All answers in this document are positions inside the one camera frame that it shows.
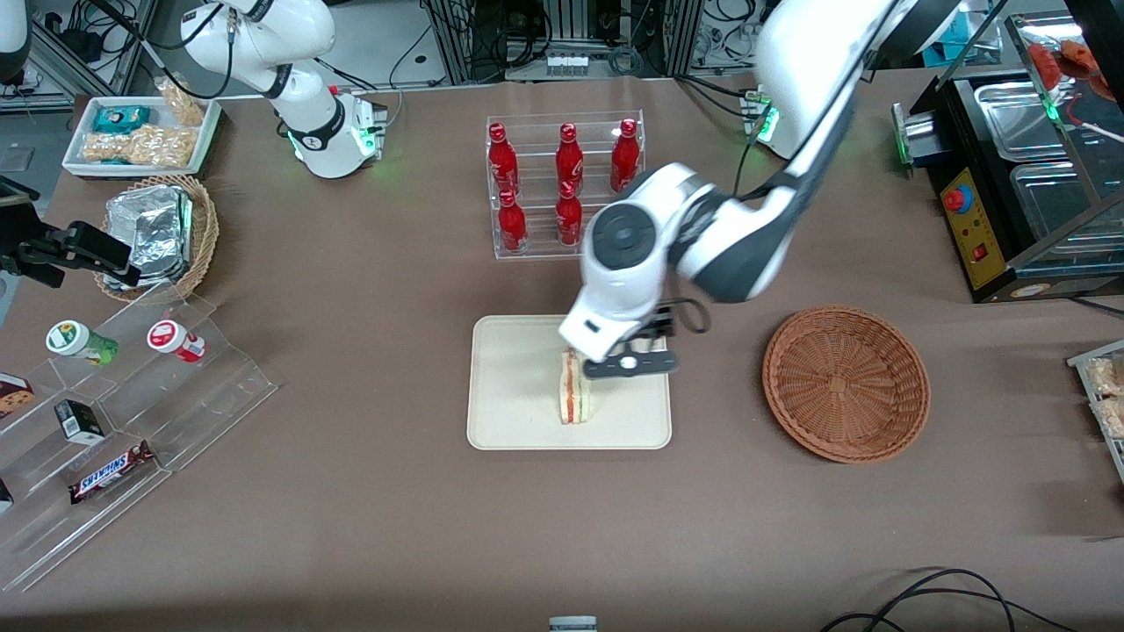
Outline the cream rectangular plastic tray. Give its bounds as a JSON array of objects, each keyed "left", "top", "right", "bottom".
[{"left": 466, "top": 313, "right": 674, "bottom": 451}]

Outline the light wicker basket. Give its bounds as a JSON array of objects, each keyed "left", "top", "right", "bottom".
[{"left": 94, "top": 174, "right": 220, "bottom": 305}]

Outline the clear acrylic bottle rack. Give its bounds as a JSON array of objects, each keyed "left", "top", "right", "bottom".
[{"left": 486, "top": 110, "right": 646, "bottom": 262}]

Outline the teal box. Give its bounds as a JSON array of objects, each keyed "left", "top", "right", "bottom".
[{"left": 922, "top": 13, "right": 995, "bottom": 67}]

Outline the snickers chocolate bar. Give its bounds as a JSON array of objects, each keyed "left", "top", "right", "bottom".
[{"left": 68, "top": 441, "right": 158, "bottom": 506}]

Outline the round brown wicker basket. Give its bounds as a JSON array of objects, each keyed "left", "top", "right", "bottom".
[{"left": 762, "top": 305, "right": 932, "bottom": 464}]

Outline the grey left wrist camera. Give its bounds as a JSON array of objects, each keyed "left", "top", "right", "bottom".
[{"left": 583, "top": 349, "right": 682, "bottom": 380}]

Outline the grey wire snack tray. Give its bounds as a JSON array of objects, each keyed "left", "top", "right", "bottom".
[{"left": 1067, "top": 340, "right": 1124, "bottom": 485}]

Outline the green lidded cup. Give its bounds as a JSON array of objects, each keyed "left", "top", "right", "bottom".
[{"left": 46, "top": 320, "right": 120, "bottom": 367}]

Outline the clear acrylic stepped stand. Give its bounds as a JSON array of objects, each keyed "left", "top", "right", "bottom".
[{"left": 0, "top": 281, "right": 279, "bottom": 594}]

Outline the black food warmer appliance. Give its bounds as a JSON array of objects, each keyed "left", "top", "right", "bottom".
[{"left": 890, "top": 0, "right": 1124, "bottom": 305}]

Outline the red lidded cup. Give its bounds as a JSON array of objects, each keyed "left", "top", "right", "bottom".
[{"left": 146, "top": 320, "right": 208, "bottom": 364}]

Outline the teal snack packet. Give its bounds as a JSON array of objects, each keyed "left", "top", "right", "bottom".
[{"left": 91, "top": 105, "right": 152, "bottom": 135}]

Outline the silver foil wrapped package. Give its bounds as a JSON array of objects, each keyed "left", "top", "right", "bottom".
[{"left": 101, "top": 185, "right": 195, "bottom": 291}]

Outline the black floor cable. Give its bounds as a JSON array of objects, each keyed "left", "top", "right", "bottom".
[{"left": 820, "top": 568, "right": 1083, "bottom": 632}]

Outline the triangular sandwich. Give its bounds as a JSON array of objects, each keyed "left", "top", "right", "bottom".
[{"left": 553, "top": 348, "right": 595, "bottom": 426}]

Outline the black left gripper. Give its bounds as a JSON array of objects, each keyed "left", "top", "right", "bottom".
[{"left": 615, "top": 307, "right": 678, "bottom": 356}]

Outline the red cola bottle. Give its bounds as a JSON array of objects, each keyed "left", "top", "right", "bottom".
[
  {"left": 497, "top": 190, "right": 529, "bottom": 255},
  {"left": 555, "top": 180, "right": 586, "bottom": 248},
  {"left": 487, "top": 123, "right": 520, "bottom": 198},
  {"left": 555, "top": 123, "right": 586, "bottom": 187},
  {"left": 610, "top": 118, "right": 641, "bottom": 192}
]

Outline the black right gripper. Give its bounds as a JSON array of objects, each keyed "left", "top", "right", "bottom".
[{"left": 0, "top": 178, "right": 143, "bottom": 291}]

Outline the large clear peanut bag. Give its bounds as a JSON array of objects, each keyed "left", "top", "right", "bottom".
[{"left": 81, "top": 126, "right": 197, "bottom": 169}]

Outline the white rectangular snack tray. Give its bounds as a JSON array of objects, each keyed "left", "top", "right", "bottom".
[{"left": 61, "top": 95, "right": 224, "bottom": 180}]

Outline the cookie box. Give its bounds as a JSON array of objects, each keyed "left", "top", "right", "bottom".
[{"left": 0, "top": 372, "right": 36, "bottom": 420}]

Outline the small black carton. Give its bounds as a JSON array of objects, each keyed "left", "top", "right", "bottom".
[{"left": 54, "top": 399, "right": 107, "bottom": 445}]

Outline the small clear snack bag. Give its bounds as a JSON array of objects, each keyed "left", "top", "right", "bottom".
[{"left": 155, "top": 76, "right": 208, "bottom": 127}]

